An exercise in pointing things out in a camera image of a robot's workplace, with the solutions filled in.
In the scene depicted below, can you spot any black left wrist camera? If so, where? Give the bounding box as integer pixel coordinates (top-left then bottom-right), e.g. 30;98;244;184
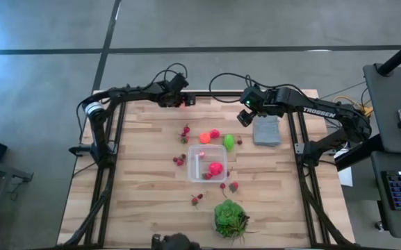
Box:
170;73;190;92

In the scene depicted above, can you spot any black camera cable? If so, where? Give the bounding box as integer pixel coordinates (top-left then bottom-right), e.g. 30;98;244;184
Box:
151;62;189;84
208;72;305;104

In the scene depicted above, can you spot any large glossy red fruit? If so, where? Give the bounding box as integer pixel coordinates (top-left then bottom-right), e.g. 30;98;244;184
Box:
208;161;224;176

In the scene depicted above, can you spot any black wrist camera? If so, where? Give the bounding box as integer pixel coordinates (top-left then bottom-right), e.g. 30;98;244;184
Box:
170;73;190;92
236;109;256;128

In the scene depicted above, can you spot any clear plastic tupperware container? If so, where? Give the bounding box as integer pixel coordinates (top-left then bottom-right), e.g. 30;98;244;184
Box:
187;144;229;184

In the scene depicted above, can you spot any black desk leg bar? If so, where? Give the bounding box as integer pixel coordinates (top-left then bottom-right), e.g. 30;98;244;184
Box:
334;133;384;172

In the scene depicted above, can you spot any white geometric planter pot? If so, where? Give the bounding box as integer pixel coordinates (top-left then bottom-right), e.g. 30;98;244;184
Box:
212;204;248;239

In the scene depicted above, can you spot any green toy fruit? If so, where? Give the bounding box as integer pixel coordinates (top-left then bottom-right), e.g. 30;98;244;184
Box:
222;134;236;151

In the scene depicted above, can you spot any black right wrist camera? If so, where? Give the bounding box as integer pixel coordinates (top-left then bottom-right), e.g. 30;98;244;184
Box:
236;109;256;128

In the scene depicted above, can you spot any yellow cable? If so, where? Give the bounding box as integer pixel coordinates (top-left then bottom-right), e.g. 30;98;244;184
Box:
332;95;375;117

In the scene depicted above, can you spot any dark grey desk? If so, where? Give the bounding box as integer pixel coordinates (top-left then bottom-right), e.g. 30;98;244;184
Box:
370;151;401;241

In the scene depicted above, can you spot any black right camera cable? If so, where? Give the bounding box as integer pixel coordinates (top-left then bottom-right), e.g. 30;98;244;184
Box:
208;72;305;104

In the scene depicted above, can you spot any black left camera cable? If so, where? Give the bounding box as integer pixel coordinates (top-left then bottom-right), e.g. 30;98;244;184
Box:
151;62;189;84

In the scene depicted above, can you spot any black aluminium table frame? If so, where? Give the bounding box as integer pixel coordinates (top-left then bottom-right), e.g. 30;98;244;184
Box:
56;90;359;250

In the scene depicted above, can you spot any white paper sheet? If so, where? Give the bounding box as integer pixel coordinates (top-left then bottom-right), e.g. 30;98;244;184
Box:
335;147;354;188

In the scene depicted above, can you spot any green succulent plant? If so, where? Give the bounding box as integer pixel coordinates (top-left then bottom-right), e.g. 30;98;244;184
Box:
213;199;259;244

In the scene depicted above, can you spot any grey folded cloth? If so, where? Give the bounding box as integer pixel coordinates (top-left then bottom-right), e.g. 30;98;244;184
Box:
252;114;281;147

